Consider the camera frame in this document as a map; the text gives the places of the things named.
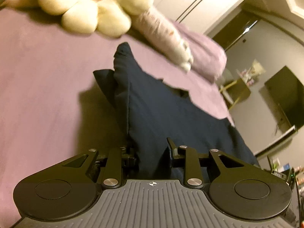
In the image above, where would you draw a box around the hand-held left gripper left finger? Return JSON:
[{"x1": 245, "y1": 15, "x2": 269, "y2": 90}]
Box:
[{"x1": 57, "y1": 147, "x2": 138, "y2": 188}]

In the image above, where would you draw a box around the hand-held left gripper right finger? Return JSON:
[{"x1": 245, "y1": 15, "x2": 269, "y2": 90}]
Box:
[{"x1": 167, "y1": 138, "x2": 247, "y2": 188}]

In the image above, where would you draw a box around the dark navy zip jacket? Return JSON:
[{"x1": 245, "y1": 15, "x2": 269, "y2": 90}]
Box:
[{"x1": 93, "y1": 42, "x2": 259, "y2": 180}]

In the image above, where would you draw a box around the white side table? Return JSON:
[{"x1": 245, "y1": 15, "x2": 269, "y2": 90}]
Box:
[{"x1": 220, "y1": 77, "x2": 251, "y2": 110}]

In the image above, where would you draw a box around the purple pillow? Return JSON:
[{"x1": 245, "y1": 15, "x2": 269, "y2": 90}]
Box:
[{"x1": 171, "y1": 20, "x2": 227, "y2": 83}]

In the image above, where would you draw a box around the wrapped flower bouquet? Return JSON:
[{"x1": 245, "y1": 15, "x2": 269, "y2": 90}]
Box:
[{"x1": 237, "y1": 59, "x2": 265, "y2": 87}]

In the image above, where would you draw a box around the long white plush pillow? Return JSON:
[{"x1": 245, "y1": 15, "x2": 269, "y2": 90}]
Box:
[{"x1": 135, "y1": 7, "x2": 194, "y2": 73}]

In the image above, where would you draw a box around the cream flower plush cushion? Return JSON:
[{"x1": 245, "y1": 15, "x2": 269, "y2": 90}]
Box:
[{"x1": 38, "y1": 0, "x2": 155, "y2": 38}]

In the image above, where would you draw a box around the black wall television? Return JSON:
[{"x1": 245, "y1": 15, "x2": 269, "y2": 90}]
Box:
[{"x1": 264, "y1": 66, "x2": 304, "y2": 130}]

